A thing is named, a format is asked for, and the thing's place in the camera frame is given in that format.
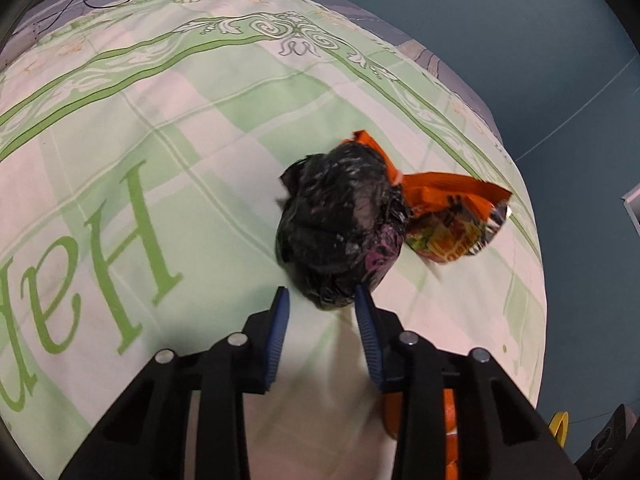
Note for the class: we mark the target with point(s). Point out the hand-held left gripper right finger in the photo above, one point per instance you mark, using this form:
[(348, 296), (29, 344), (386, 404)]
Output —
[(369, 340)]

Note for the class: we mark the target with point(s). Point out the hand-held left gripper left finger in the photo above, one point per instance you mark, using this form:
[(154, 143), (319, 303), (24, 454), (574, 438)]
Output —
[(277, 340)]

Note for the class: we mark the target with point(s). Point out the orange plastic wrapper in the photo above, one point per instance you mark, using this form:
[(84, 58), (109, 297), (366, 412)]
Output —
[(390, 415)]

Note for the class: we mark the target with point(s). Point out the black plastic bag purple print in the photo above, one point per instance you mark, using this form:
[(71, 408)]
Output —
[(335, 220)]

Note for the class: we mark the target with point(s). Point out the orange snack wrapper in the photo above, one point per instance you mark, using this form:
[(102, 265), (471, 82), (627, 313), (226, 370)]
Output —
[(450, 200)]

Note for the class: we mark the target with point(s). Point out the yellow object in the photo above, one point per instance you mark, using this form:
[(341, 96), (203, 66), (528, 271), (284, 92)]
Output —
[(559, 427)]

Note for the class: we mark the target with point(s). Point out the black device with round holes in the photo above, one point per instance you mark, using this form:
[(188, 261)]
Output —
[(610, 445)]

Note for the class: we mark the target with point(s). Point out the green printed blanket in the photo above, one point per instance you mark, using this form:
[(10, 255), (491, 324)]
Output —
[(150, 110)]

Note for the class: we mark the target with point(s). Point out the white furniture panel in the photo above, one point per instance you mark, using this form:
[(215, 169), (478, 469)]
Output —
[(632, 207)]

